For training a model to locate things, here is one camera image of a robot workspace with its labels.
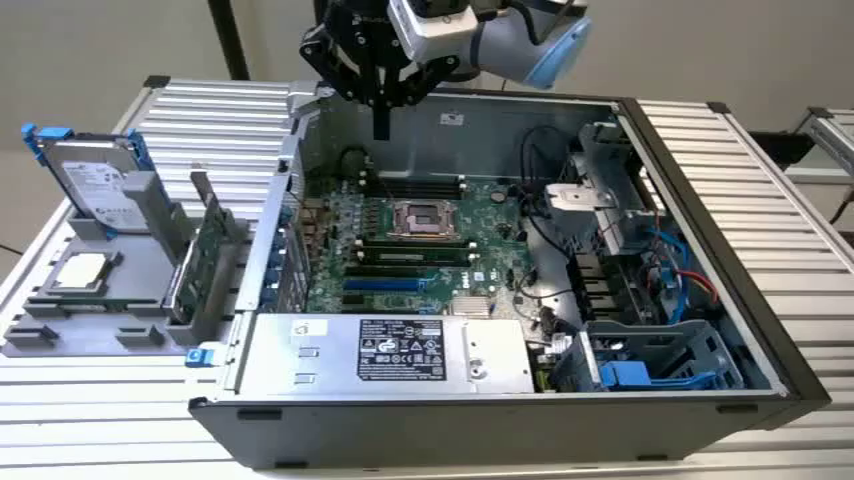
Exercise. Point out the small silver heat sink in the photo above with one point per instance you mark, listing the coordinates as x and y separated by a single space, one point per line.
472 306

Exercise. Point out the hard disk in blue carrier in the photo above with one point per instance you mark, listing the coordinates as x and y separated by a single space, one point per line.
89 185

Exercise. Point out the round coin battery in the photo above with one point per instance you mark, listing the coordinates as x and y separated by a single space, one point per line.
498 195

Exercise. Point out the silver CPU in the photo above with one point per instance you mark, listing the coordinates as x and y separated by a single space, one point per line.
80 270

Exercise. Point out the green motherboard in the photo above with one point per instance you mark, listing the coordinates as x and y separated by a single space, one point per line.
487 235

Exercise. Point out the silver power supply unit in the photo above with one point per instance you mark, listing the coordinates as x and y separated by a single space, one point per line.
333 360

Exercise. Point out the black table corner cap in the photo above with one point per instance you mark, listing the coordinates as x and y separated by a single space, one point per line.
718 107
156 82

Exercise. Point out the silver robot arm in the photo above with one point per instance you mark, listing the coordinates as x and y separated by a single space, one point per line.
507 45

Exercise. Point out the black expansion slot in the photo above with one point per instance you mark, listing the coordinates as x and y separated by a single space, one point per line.
380 271

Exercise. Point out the CPU socket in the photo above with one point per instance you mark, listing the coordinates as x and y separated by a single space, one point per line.
423 217

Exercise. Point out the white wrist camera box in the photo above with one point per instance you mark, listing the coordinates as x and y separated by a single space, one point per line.
434 30

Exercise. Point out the blue disk carrier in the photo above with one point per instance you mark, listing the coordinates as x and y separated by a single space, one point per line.
623 375

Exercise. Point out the open grey PC case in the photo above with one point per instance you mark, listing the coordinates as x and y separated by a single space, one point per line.
467 435

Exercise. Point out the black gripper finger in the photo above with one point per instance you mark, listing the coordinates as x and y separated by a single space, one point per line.
343 90
420 92

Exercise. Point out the blue case latch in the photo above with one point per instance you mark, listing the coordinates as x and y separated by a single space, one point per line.
195 356

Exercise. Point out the grey plastic disk bay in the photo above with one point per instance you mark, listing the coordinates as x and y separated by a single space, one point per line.
640 340

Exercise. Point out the blue expansion slot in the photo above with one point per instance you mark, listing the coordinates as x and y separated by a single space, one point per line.
380 286

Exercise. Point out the grey parts rack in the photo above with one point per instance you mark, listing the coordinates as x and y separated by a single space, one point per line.
136 285

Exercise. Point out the green graphics card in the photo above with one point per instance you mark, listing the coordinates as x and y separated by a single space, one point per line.
209 250

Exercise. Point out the black stand pole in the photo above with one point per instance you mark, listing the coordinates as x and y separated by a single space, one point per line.
229 40

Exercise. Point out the metal drive cage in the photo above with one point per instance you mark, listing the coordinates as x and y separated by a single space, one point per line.
614 165

